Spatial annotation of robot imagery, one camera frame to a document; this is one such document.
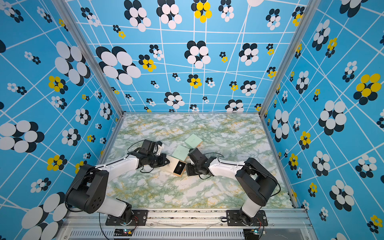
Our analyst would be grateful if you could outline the aluminium front rail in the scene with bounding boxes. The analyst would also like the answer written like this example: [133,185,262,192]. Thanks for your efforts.
[57,209,318,240]

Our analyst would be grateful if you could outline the beige drawer jewelry box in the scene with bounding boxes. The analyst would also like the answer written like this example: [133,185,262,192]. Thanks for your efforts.
[161,156,187,177]

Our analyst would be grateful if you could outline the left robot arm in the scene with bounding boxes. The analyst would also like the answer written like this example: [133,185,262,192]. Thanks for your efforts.
[64,140,170,225]

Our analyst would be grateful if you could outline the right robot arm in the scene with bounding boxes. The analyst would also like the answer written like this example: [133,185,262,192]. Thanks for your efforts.
[187,148,280,226]

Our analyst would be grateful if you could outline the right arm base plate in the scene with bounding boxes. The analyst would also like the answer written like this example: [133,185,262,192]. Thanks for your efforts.
[225,210,268,227]

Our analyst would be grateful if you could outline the far mint jewelry box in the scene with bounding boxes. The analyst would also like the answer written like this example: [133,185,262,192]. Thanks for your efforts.
[185,134,203,149]

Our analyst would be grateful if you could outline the right circuit board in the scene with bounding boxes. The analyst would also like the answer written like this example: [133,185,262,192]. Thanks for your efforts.
[243,229,264,240]

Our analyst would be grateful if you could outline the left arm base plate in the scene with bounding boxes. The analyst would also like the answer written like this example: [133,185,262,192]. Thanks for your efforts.
[106,210,149,227]

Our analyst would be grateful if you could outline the circuit board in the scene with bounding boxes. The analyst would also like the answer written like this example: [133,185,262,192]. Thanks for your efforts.
[243,229,264,240]
[114,229,135,237]

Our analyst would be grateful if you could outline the left circuit board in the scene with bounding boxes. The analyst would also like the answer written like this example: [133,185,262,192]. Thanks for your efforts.
[114,229,135,237]

